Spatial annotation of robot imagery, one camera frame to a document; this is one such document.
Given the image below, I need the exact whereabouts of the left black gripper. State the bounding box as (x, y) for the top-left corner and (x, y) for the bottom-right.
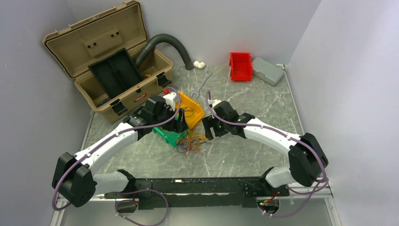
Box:
(152, 105), (188, 133)

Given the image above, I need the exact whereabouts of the multicolour cable bundle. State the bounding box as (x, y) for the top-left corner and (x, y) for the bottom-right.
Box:
(175, 129), (211, 158)

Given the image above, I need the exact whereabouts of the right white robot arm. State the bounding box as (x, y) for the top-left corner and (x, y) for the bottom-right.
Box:
(202, 100), (328, 195)

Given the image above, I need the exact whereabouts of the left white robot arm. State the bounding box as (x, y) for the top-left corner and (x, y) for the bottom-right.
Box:
(52, 92), (188, 207)

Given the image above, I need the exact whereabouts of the yellow plastic bin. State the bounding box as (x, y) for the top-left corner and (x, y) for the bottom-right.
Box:
(179, 91), (205, 130)

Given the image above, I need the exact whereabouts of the green plastic bin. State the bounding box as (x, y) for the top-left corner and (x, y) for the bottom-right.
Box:
(152, 127), (187, 147)

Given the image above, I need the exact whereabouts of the silver open-end wrench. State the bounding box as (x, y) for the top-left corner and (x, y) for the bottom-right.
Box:
(190, 71), (213, 98)

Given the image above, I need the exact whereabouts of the red plastic bin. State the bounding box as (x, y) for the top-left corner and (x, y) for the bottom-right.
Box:
(229, 52), (253, 82)

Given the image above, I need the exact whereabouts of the white pipe fitting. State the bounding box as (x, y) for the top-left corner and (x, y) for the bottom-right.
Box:
(193, 61), (206, 69)

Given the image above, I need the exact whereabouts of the black toolbox tray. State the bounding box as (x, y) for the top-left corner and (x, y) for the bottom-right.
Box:
(88, 48), (144, 99)

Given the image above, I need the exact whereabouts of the grey plastic case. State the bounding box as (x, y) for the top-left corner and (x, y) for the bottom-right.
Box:
(252, 57), (284, 86)

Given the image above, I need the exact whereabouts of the tan plastic toolbox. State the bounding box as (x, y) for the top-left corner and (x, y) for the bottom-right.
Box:
(42, 0), (173, 123)

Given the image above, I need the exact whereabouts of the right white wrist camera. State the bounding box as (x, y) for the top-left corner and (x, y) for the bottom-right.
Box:
(211, 99), (221, 107)

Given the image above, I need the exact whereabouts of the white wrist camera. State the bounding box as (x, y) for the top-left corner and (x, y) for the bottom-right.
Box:
(211, 99), (221, 107)
(163, 89), (178, 110)

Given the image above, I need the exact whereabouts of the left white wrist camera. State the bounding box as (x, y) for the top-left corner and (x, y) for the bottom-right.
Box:
(163, 89), (178, 110)

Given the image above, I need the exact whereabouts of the dark grey corrugated hose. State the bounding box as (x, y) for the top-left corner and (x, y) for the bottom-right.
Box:
(135, 33), (194, 71)

